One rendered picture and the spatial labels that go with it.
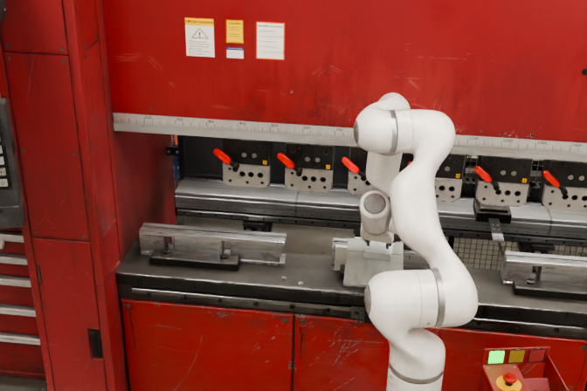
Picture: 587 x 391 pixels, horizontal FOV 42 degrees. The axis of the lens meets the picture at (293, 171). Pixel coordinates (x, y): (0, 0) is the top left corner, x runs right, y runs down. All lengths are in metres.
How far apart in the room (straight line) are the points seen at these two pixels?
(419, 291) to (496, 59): 0.90
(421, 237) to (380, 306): 0.18
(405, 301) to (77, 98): 1.14
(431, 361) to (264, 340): 1.06
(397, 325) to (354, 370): 1.10
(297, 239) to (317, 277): 1.89
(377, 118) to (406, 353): 0.51
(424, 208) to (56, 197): 1.21
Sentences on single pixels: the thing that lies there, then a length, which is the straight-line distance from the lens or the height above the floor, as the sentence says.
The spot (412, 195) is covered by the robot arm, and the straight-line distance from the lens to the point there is 1.65.
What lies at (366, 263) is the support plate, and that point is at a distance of 2.40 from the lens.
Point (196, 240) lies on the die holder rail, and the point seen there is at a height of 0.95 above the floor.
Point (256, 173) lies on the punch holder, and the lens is 2.41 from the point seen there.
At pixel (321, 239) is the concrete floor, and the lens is 4.43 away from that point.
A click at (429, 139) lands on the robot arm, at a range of 1.72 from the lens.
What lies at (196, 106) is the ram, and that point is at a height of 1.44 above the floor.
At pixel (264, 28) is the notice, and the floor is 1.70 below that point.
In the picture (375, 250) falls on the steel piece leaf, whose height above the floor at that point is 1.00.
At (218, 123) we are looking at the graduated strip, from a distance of 2.37.
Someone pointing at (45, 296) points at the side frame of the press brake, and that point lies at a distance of 2.63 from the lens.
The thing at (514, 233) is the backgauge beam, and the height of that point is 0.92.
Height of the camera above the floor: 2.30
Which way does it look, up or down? 26 degrees down
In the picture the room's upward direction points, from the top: 1 degrees clockwise
